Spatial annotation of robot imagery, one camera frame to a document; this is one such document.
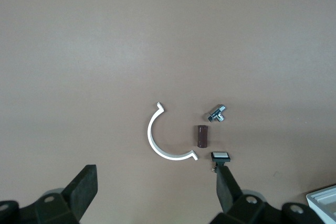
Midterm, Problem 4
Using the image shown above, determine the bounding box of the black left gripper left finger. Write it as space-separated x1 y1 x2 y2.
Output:
35 164 99 224

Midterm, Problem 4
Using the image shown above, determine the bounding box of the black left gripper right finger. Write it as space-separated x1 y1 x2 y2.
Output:
211 165 266 224

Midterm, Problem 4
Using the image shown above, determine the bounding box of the black white rectangular push button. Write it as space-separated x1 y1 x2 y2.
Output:
209 151 232 174

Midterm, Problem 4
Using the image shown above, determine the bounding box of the white drawer cabinet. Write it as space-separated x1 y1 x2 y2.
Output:
306 185 336 224

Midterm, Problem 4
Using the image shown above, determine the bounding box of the brown ribbed cylinder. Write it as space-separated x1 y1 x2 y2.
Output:
193 124 209 150

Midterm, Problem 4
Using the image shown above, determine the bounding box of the chrome valve fitting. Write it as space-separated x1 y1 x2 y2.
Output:
204 103 227 124

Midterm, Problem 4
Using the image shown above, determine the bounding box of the white semicircular clamp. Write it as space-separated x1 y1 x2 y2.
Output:
147 102 200 162

